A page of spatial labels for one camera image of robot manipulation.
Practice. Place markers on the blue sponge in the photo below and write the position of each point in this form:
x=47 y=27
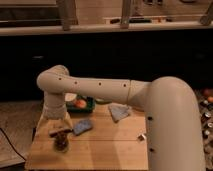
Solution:
x=82 y=126

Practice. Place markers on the dark purple grapes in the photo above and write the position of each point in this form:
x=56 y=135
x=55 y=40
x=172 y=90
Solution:
x=62 y=141

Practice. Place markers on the green plastic tray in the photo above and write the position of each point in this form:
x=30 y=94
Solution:
x=88 y=109

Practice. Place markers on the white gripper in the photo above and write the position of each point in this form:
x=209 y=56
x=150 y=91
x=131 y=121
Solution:
x=60 y=114

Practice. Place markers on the white round bowl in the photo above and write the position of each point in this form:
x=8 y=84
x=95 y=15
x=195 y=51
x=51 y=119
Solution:
x=70 y=97

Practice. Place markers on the green plastic cup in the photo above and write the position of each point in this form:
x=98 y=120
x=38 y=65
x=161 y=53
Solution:
x=60 y=149

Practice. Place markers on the blue folded cloth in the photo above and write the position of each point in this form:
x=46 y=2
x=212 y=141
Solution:
x=119 y=112

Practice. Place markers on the green vegetable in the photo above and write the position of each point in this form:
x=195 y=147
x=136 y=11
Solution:
x=102 y=102

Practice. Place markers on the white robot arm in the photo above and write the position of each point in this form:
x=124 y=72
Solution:
x=173 y=126

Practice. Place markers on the orange fruit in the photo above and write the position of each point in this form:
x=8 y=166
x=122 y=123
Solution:
x=80 y=103

